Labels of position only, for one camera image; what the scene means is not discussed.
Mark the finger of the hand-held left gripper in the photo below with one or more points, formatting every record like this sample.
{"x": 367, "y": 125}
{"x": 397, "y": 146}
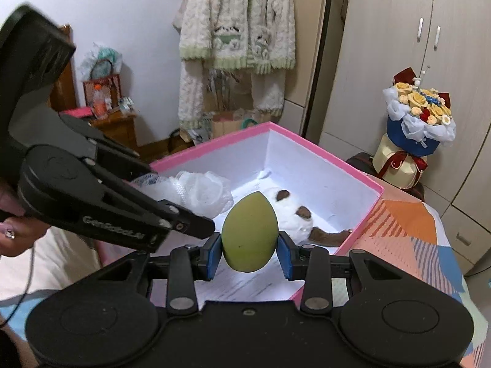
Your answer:
{"x": 115, "y": 153}
{"x": 153, "y": 214}

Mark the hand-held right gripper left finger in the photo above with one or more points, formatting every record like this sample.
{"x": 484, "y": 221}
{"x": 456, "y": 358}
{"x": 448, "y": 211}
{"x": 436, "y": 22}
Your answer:
{"x": 213, "y": 257}

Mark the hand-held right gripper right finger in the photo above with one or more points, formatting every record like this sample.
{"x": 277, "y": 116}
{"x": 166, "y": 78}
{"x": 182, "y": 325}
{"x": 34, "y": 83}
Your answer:
{"x": 285, "y": 257}

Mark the green makeup sponge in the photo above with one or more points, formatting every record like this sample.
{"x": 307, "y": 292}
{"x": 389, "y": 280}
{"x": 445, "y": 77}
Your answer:
{"x": 249, "y": 234}

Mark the pink cardboard box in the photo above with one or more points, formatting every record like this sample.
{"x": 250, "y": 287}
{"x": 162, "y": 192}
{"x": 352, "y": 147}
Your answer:
{"x": 307, "y": 161}

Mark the person's left hand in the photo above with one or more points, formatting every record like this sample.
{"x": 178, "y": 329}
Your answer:
{"x": 19, "y": 234}

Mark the wooden nightstand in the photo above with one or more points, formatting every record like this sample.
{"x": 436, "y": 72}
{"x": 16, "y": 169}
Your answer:
{"x": 119, "y": 130}

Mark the wooden headboard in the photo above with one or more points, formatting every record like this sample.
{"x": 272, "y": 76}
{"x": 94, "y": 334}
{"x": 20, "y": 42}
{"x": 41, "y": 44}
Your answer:
{"x": 63, "y": 88}

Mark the white brown plush toy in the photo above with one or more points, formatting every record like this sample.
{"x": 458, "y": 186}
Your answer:
{"x": 291, "y": 218}

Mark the small white boxes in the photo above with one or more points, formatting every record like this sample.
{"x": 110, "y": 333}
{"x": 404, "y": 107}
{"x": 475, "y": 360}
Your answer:
{"x": 126, "y": 105}

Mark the orange drink bottle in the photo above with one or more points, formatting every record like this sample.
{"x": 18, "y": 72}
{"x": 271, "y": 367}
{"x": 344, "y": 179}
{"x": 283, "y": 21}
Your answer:
{"x": 101, "y": 105}

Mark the white mesh bath pouf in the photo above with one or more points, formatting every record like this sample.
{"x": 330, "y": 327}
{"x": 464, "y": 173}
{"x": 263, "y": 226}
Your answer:
{"x": 207, "y": 191}

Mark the white plastic bag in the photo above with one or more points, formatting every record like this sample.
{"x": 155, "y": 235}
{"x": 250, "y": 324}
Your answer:
{"x": 90, "y": 59}

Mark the beige cloth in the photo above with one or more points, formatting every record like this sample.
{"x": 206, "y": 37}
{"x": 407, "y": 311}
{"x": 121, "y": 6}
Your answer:
{"x": 65, "y": 260}

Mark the kraft paper bag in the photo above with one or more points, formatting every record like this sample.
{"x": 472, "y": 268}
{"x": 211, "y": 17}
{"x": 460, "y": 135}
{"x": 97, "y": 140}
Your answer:
{"x": 226, "y": 126}

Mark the cream gift box red ribbon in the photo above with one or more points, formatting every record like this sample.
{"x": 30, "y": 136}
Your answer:
{"x": 395, "y": 168}

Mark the cream fluffy pajama pants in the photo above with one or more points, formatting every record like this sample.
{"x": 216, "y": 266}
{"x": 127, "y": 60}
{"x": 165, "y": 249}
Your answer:
{"x": 268, "y": 88}

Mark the cream green fluffy cardigan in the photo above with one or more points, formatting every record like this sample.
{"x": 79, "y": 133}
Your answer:
{"x": 238, "y": 19}

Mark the flower bouquet blue wrap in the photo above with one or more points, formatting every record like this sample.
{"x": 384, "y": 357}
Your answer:
{"x": 418, "y": 122}

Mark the beige wardrobe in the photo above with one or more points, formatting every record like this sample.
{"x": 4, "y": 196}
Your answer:
{"x": 383, "y": 65}

